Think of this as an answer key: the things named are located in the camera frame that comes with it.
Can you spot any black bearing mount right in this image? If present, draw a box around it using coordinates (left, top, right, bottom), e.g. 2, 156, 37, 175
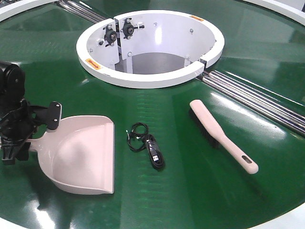
122, 18, 134, 39

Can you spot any black bearing mount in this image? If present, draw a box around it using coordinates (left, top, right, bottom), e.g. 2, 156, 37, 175
103, 24, 117, 47
122, 18, 134, 39

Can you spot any orange warning label front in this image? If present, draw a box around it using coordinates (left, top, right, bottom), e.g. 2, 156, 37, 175
85, 58, 102, 70

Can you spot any orange warning label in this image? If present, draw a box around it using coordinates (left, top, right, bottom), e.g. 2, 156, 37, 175
190, 15, 204, 21
85, 58, 102, 70

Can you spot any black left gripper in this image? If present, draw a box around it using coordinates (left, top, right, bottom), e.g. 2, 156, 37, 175
0, 96, 48, 165

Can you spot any pink plastic dustpan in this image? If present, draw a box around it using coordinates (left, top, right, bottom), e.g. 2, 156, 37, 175
28, 115, 115, 195

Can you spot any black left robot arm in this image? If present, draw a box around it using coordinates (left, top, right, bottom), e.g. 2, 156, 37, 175
0, 61, 47, 165

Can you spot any steel rollers top left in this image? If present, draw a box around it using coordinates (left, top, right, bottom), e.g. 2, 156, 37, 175
57, 0, 107, 23

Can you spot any pink hand brush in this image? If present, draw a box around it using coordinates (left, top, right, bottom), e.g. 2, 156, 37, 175
189, 99, 259, 174

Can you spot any orange warning label back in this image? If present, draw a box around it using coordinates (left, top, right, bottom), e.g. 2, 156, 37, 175
190, 15, 204, 21

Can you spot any white rim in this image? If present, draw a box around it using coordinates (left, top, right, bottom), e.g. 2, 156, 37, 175
0, 0, 56, 21
245, 0, 305, 26

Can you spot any black bearing mount left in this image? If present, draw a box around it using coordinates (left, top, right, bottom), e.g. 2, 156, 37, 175
103, 24, 117, 47

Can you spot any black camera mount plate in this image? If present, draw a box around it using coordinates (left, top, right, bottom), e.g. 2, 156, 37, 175
45, 101, 62, 132

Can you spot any white central conveyor ring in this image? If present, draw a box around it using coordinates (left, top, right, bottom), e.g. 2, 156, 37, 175
76, 10, 225, 89

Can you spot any white outer rim right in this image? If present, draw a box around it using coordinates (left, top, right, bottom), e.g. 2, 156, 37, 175
245, 0, 305, 26

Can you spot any white outer rim left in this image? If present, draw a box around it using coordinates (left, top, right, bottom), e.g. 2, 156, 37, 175
0, 0, 56, 21

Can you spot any black USB cable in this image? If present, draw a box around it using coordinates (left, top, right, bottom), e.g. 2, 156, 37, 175
126, 122, 166, 171

